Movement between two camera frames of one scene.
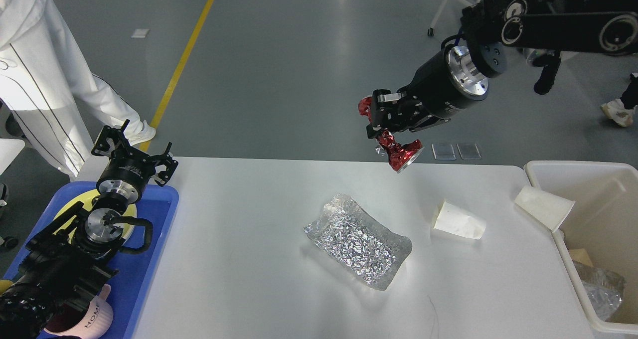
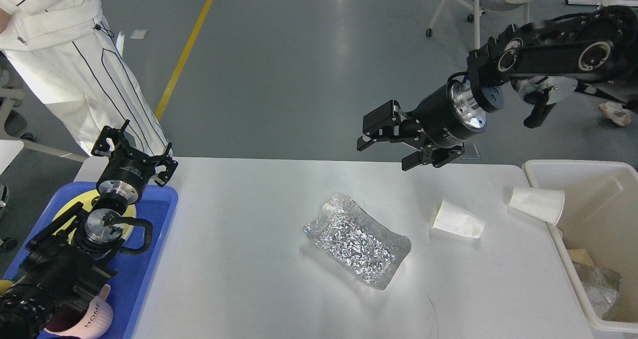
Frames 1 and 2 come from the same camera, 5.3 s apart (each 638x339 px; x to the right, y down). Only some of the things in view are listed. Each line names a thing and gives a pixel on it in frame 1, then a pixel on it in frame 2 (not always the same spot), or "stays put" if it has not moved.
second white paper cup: x=454 y=219 stays put
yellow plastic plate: x=64 y=228 stays put
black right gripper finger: x=390 y=111 -> x=381 y=124
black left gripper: x=128 y=170 stays put
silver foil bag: x=353 y=237 stays put
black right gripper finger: x=428 y=121 -> x=429 y=155
